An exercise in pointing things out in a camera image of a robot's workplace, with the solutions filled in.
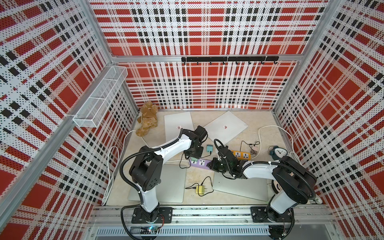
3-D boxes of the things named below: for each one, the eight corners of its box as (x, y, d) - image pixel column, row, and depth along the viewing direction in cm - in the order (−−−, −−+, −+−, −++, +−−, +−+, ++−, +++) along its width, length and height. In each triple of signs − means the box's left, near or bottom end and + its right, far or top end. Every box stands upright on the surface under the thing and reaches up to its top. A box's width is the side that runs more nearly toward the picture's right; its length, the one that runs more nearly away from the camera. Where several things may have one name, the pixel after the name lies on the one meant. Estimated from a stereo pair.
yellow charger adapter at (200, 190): (195, 194, 82) (195, 192, 79) (196, 187, 85) (195, 184, 81) (204, 194, 82) (204, 192, 79) (204, 187, 85) (204, 184, 81)
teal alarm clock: (271, 161, 95) (273, 158, 91) (267, 149, 100) (269, 145, 97) (286, 161, 95) (290, 158, 91) (281, 149, 100) (285, 145, 97)
